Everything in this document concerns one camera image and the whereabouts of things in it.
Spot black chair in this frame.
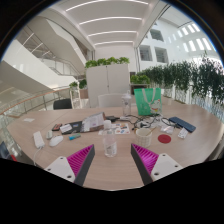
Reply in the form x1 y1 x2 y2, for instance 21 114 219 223
52 98 73 111

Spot printed booklet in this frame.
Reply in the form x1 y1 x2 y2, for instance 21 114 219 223
80 111 107 133

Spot white chair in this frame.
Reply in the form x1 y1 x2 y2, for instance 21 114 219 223
97 92 126 108

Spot small teal pack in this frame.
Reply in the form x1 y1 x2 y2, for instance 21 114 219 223
68 133 82 141

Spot low planter with green plants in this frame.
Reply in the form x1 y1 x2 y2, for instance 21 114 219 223
129 74 151 94

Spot colourful sticker sheet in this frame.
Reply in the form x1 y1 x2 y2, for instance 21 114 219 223
98 122 131 136

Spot dark red phone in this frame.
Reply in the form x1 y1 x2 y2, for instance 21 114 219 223
51 123 63 132

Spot row of green hedge plants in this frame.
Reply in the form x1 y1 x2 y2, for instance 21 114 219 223
136 54 224 111

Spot white cabinet with plants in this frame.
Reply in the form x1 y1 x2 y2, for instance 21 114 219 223
84 56 131 108

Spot white computer mouse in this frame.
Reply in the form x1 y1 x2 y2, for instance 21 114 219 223
48 134 64 148

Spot ceiling light strips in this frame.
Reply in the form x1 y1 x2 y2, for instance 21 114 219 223
64 0 151 46

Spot white plastic packet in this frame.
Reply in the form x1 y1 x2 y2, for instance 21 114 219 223
160 124 175 135
177 127 190 140

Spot black power brick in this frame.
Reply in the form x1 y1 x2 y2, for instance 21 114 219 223
105 115 120 123

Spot flat round red coaster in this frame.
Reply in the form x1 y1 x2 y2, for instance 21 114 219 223
157 133 172 145

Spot white shelf with potted plants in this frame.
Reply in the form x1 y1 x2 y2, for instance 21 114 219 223
68 78 88 109

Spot white power strip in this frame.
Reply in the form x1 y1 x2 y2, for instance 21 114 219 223
32 130 46 150

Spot white grid-pattern mug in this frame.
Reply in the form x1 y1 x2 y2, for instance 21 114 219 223
134 127 154 149

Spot tall clear sports bottle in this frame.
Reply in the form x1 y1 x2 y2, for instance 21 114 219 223
121 90 133 117

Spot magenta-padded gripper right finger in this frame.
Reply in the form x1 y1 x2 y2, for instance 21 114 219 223
130 143 184 186

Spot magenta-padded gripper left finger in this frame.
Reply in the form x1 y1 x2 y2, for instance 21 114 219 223
44 144 96 187

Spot black notebook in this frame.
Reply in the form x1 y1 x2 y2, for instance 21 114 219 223
61 120 84 135

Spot green tote bag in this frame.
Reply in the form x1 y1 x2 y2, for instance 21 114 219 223
133 87 163 117

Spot clear water bottle white cap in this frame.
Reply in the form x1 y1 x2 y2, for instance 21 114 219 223
101 119 118 158

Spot tangled black cables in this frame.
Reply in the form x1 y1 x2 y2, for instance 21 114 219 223
125 114 178 130

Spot white card box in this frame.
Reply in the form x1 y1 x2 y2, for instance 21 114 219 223
59 123 74 134

